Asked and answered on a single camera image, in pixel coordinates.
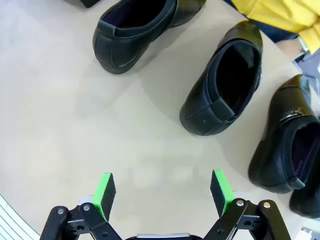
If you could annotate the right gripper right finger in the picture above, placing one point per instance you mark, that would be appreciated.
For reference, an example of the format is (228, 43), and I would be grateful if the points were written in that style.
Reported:
(221, 197)

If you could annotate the person's left hand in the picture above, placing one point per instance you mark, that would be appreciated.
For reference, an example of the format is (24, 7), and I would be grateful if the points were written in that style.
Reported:
(291, 48)

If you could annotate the black leather loafer shoe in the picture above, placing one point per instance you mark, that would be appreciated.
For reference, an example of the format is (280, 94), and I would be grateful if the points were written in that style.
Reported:
(117, 47)
(275, 150)
(200, 112)
(307, 202)

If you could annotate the person's left forearm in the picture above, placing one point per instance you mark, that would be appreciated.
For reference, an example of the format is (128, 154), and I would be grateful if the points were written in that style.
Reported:
(311, 37)

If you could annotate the person in yellow hoodie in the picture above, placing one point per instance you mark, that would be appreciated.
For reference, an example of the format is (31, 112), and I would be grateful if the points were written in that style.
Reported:
(270, 12)

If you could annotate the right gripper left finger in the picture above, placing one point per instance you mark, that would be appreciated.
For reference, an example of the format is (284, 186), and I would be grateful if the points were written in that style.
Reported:
(105, 200)

